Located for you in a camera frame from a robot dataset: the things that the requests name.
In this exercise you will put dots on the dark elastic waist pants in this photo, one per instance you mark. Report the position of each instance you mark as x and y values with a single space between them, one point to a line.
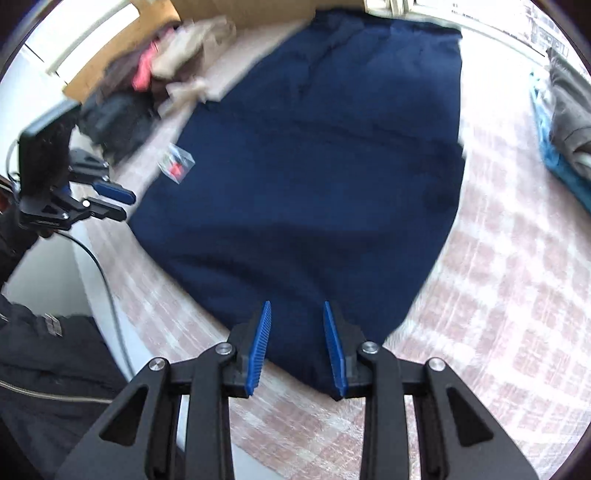
115 120

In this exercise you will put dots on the white window frame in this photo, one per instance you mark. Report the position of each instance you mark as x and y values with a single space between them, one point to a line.
461 14

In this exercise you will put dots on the plaid bed sheet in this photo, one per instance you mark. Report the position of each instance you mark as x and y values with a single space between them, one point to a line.
498 300

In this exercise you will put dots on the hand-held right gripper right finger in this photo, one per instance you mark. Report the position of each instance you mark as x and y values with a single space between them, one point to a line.
334 355

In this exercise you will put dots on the black zippered jacket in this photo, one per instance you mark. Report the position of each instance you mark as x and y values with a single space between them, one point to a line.
46 360

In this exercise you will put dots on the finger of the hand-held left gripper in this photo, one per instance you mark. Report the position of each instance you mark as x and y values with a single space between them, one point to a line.
115 193
106 210

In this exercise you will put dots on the pine wooden board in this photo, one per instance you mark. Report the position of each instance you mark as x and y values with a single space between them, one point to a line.
87 76

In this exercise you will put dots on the small clear plastic bag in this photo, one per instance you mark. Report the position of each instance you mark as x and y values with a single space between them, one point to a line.
178 161

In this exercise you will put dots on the small white cloth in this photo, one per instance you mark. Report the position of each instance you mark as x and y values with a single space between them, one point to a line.
189 90

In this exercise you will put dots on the grey folded garment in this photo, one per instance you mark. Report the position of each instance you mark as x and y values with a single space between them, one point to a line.
572 115

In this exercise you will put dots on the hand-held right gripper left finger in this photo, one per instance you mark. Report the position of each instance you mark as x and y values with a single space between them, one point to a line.
257 350

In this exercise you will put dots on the stack of folded clothes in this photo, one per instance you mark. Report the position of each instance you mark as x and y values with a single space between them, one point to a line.
561 170

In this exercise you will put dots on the navy blue pants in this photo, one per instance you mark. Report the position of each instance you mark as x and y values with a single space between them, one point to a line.
300 184

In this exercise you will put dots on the cream knit sweater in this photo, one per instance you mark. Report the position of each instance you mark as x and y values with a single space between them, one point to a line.
184 46

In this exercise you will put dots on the pink garment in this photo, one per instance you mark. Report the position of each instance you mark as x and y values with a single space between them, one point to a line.
143 74

